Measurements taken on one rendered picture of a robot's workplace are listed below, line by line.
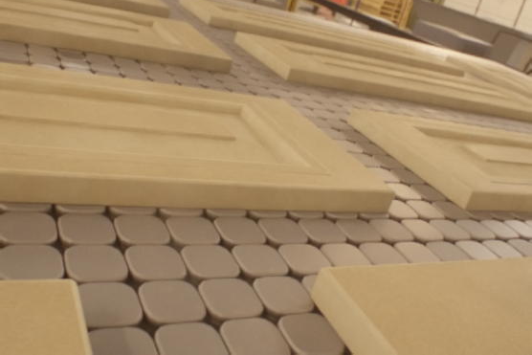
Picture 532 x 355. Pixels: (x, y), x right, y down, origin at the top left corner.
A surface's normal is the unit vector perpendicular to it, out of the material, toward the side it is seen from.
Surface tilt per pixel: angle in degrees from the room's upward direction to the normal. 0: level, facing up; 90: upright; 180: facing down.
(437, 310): 0
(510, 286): 0
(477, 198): 90
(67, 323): 0
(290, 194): 90
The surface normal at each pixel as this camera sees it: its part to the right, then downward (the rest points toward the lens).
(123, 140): 0.34, -0.80
